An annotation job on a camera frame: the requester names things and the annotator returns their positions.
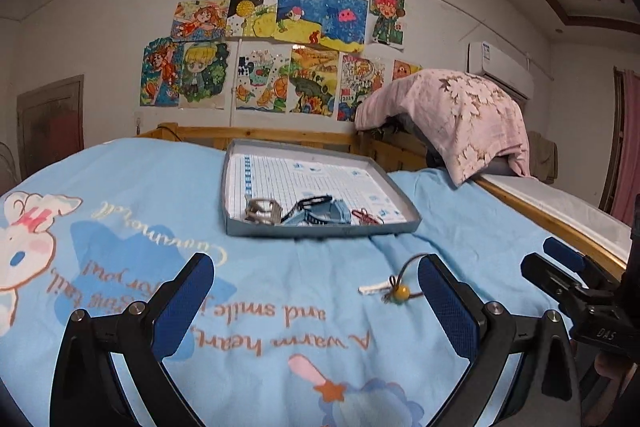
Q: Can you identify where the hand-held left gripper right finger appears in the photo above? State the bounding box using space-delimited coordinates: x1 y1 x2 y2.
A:
418 254 588 427

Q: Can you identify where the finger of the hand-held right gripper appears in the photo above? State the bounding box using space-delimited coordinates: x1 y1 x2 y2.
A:
521 252 602 334
543 236 622 294

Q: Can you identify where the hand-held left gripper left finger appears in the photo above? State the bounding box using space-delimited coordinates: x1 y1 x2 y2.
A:
50 252 216 427

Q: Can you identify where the yellow bead cord bracelet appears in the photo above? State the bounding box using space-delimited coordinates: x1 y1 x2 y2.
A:
382 253 428 305

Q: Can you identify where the red cord bracelet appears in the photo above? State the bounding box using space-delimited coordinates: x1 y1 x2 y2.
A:
351 208 385 225

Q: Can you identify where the grey cardboard tray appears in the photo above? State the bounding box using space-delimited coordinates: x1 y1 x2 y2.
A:
221 138 422 238

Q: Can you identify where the person's right hand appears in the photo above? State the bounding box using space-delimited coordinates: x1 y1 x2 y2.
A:
595 349 640 400

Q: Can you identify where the white mattress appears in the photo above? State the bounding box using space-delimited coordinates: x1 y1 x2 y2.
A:
482 174 633 258

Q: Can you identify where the olive cloth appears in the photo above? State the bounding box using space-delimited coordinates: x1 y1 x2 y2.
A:
527 130 558 185

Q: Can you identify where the pink curtain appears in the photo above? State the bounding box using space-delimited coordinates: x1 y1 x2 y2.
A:
611 66 640 228

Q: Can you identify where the light blue printed blanket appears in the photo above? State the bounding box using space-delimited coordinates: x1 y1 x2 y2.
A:
0 137 623 427

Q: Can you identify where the silver metal watch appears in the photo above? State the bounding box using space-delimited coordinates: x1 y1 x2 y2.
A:
244 198 280 225

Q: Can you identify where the light blue watch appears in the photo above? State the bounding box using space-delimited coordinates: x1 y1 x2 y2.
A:
280 199 353 228

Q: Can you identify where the pink floral blanket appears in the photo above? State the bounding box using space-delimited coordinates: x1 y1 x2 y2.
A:
355 68 531 185

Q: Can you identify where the white air conditioner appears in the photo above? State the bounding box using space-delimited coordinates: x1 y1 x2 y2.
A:
467 42 535 100

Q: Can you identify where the brown door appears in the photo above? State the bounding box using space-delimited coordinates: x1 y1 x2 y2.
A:
16 75 85 180

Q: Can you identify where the standing fan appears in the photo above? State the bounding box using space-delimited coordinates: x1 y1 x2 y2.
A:
0 142 18 195

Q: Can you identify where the blonde child drawing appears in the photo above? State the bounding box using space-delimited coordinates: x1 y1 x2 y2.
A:
179 41 232 110

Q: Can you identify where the orange-haired girl drawing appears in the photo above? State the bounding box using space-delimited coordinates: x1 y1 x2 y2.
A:
140 37 187 108

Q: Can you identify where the orange face drawing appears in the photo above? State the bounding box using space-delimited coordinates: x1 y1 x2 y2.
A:
391 59 423 82

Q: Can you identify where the turtle drawing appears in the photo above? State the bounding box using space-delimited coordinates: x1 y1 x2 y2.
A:
235 43 292 112

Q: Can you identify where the busy patterned drawing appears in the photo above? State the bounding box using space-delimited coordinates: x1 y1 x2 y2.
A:
337 53 387 122

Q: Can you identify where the dinosaur landscape drawing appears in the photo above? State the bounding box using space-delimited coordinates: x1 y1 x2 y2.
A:
287 46 342 116

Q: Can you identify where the mermaid drawing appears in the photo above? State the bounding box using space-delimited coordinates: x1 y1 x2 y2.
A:
171 0 232 42

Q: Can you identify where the red-haired figure drawing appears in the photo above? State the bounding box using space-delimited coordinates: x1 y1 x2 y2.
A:
369 0 407 48

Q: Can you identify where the yellow moon drawing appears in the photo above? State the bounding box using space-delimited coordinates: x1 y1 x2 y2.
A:
226 0 279 40

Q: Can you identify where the blue sea jellyfish drawing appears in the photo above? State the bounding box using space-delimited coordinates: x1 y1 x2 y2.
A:
276 0 369 54

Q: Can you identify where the wooden bed frame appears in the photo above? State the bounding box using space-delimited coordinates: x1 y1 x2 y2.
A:
135 122 628 268

